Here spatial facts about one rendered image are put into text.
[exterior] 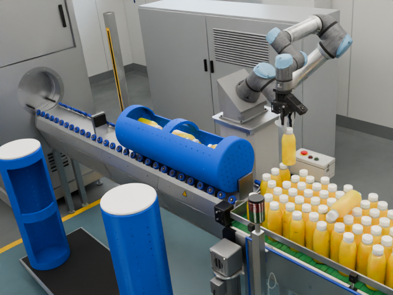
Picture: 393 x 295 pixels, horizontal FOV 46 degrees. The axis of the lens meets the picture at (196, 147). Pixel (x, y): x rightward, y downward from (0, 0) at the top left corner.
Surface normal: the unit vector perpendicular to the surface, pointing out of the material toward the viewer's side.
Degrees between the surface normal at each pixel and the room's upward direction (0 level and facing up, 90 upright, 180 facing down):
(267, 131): 90
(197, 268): 0
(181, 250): 0
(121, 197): 0
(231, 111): 90
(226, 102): 90
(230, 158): 90
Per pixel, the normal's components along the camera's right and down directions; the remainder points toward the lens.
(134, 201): -0.10, -0.89
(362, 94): -0.74, 0.36
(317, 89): 0.67, 0.27
